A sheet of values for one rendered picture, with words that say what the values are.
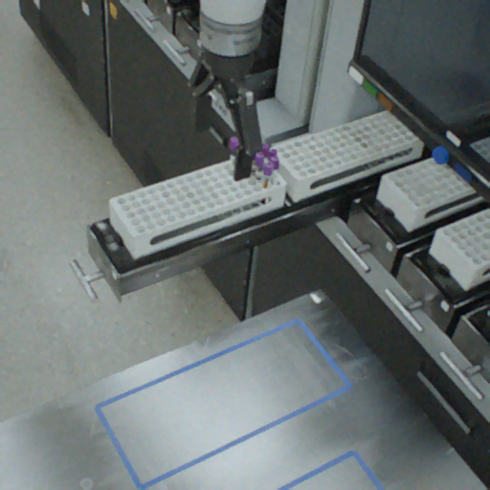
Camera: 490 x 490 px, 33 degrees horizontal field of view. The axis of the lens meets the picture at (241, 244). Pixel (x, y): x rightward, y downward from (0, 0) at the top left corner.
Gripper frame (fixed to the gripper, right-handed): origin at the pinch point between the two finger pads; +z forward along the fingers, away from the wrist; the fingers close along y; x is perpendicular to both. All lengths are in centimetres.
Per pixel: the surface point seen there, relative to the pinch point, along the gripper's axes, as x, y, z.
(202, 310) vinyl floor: 20, -37, 95
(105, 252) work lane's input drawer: -21.8, 0.7, 14.2
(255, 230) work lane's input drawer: 3.7, 7.0, 14.6
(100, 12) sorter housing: 23, -108, 40
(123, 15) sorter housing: 23, -92, 32
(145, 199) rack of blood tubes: -12.8, -2.4, 8.4
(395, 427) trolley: 0, 51, 12
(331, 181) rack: 22.8, 2.8, 14.0
